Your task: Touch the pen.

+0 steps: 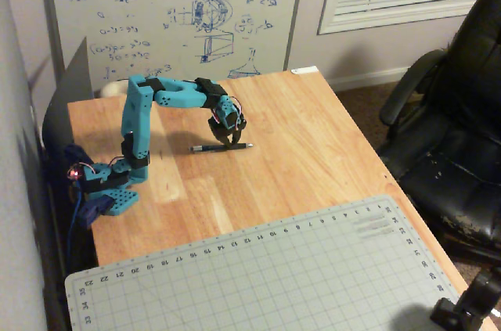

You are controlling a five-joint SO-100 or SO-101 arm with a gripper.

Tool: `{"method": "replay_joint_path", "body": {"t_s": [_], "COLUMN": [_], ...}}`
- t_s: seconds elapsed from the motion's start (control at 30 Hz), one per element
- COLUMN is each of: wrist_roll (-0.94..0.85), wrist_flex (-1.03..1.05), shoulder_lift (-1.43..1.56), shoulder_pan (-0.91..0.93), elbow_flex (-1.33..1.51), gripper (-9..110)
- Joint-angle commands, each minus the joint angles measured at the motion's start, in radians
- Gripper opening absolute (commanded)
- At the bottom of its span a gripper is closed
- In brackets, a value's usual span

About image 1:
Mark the grey gridded cutting mat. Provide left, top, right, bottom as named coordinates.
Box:
left=64, top=193, right=461, bottom=331

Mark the dark pen with silver tip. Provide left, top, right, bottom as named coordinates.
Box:
left=190, top=142, right=254, bottom=153

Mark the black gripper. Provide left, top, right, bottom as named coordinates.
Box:
left=207, top=117, right=248, bottom=149

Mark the blue usb cable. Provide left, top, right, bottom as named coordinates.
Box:
left=65, top=180, right=85, bottom=272

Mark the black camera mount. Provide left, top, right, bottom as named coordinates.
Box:
left=430, top=268, right=501, bottom=331

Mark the whiteboard with blue drawings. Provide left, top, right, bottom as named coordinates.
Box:
left=38, top=0, right=308, bottom=86

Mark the black leather office chair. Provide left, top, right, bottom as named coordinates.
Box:
left=377, top=0, right=501, bottom=266

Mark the blue five-joint robot arm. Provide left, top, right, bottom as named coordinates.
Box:
left=72, top=74, right=240, bottom=218

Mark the dark blue table clamp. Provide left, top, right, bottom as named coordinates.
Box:
left=64, top=142, right=95, bottom=175
left=76, top=194, right=115, bottom=229

